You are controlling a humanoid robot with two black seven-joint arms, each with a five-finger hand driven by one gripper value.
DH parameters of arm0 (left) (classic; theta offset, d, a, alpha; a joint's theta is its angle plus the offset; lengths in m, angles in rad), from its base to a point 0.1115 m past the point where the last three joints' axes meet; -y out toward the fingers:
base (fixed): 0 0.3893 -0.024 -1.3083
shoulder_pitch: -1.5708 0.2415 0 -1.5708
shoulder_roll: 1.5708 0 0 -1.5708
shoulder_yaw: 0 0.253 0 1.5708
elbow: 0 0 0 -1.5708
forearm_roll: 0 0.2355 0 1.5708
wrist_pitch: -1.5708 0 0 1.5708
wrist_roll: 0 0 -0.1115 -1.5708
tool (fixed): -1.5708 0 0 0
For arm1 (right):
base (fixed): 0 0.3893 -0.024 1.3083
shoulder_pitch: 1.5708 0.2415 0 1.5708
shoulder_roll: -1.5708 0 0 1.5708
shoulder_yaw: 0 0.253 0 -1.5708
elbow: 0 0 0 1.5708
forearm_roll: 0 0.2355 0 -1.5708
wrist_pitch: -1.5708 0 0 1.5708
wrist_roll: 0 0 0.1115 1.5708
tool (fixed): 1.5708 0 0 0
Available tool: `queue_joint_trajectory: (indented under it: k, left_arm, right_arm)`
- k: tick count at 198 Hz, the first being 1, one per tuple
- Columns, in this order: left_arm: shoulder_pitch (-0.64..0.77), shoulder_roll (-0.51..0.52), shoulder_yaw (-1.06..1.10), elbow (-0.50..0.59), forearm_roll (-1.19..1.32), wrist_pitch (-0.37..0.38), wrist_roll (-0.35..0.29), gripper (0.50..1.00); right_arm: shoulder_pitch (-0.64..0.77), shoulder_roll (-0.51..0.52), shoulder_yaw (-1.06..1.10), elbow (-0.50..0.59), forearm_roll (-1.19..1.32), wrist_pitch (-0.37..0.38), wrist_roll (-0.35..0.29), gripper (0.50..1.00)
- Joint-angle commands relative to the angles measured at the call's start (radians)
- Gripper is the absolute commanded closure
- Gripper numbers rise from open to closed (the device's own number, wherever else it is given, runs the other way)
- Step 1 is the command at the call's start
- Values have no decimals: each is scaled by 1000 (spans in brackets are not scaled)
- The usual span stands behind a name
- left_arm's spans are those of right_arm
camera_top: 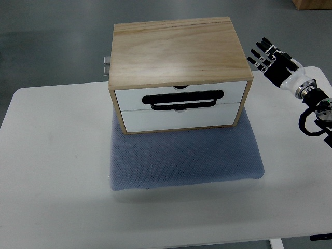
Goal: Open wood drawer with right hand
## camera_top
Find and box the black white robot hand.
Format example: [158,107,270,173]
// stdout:
[247,37,316,96]

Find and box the white top drawer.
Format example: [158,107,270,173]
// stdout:
[115,81,247,111]

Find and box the white drawer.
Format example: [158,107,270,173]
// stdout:
[115,81,247,111]
[122,103,240,133]

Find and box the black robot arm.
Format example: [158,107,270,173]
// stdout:
[296,79,331,147]

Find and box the wooden drawer cabinet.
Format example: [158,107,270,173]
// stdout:
[108,17,253,134]

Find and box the white bottom drawer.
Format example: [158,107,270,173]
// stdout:
[122,103,240,133]

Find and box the wooden box corner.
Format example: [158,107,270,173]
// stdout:
[292,0,332,10]

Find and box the blue mesh mat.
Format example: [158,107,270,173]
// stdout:
[110,112,265,191]

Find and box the metal clamp behind cabinet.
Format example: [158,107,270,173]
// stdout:
[103,56,110,76]

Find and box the black table control panel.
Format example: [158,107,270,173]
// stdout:
[310,233,332,241]

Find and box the white table leg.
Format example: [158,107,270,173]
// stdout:
[269,238,284,249]

